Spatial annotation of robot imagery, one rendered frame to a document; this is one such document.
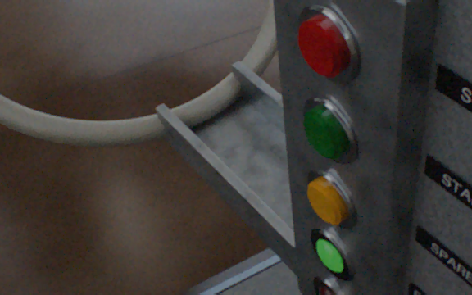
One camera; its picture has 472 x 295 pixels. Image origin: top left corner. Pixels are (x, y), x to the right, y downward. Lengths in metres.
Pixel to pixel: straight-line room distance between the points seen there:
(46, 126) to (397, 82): 0.59
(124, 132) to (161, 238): 1.31
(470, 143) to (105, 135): 0.57
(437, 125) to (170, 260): 1.77
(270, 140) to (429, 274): 0.46
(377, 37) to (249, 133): 0.55
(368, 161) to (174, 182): 1.92
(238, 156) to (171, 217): 1.36
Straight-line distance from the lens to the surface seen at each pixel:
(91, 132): 0.80
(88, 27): 2.97
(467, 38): 0.26
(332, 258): 0.39
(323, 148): 0.32
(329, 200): 0.35
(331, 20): 0.28
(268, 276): 0.99
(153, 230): 2.11
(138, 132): 0.80
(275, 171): 0.76
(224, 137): 0.81
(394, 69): 0.26
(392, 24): 0.25
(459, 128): 0.28
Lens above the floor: 1.65
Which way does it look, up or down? 46 degrees down
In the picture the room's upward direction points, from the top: 9 degrees counter-clockwise
